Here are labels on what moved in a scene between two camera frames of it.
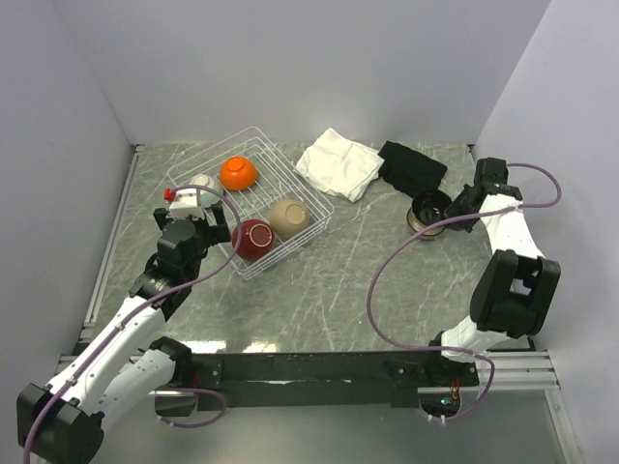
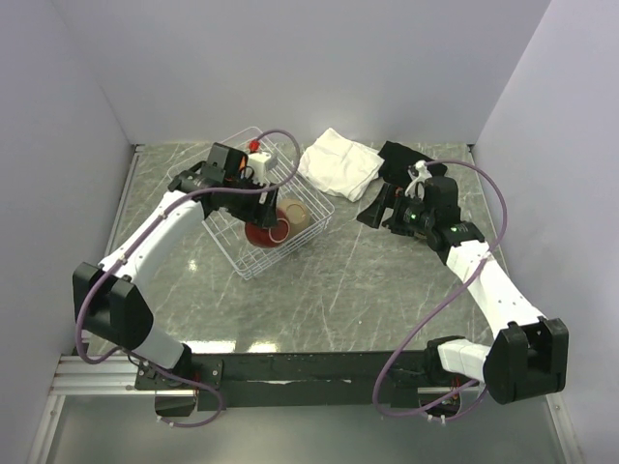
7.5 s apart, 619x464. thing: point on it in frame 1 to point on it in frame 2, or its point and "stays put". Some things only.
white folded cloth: [340, 166] stays put
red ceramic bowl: [257, 240] to [269, 237]
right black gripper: [453, 209] to [373, 214]
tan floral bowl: [288, 217] stays put
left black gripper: [215, 233] to [261, 214]
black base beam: [242, 377] stays put
